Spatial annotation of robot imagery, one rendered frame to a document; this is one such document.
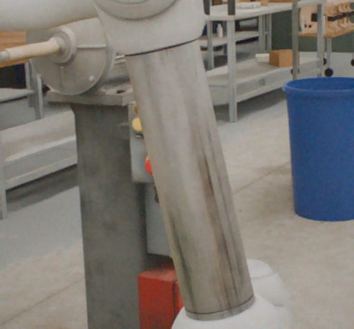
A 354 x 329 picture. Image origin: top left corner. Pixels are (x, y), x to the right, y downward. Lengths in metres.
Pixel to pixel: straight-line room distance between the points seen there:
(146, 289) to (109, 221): 0.21
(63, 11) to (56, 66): 0.93
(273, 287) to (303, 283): 2.64
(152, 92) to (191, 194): 0.14
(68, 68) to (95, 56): 0.08
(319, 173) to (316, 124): 0.27
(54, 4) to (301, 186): 3.69
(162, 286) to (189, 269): 1.20
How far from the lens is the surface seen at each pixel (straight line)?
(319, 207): 4.91
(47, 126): 6.22
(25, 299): 4.03
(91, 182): 2.48
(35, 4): 1.36
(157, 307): 2.46
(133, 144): 2.17
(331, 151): 4.81
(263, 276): 1.44
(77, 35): 2.23
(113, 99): 2.28
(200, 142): 1.18
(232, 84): 7.59
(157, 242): 2.45
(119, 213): 2.45
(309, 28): 10.21
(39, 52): 2.16
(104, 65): 2.21
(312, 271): 4.21
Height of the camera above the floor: 1.48
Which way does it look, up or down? 13 degrees down
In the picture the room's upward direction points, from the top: 2 degrees counter-clockwise
